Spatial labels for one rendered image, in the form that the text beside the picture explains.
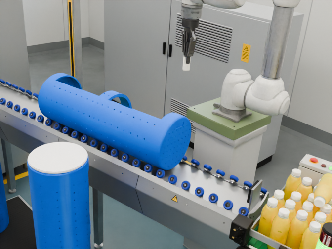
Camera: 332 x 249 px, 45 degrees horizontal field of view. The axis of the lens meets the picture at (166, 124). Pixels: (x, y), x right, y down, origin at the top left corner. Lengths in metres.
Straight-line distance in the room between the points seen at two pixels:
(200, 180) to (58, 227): 0.73
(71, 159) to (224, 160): 0.91
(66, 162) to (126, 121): 0.35
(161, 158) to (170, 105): 2.28
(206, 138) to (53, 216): 0.99
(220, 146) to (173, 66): 1.77
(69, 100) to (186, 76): 1.86
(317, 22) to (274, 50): 2.33
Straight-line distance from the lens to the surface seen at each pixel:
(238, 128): 2.26
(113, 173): 2.16
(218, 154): 2.40
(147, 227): 3.12
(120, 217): 3.21
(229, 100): 2.32
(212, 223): 1.89
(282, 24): 2.14
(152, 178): 2.01
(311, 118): 4.69
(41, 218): 2.06
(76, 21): 2.70
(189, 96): 3.91
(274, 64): 2.19
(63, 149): 2.03
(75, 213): 2.02
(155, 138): 1.87
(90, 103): 2.14
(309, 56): 4.55
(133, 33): 4.38
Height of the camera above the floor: 2.06
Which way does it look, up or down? 27 degrees down
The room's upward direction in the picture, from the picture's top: 4 degrees clockwise
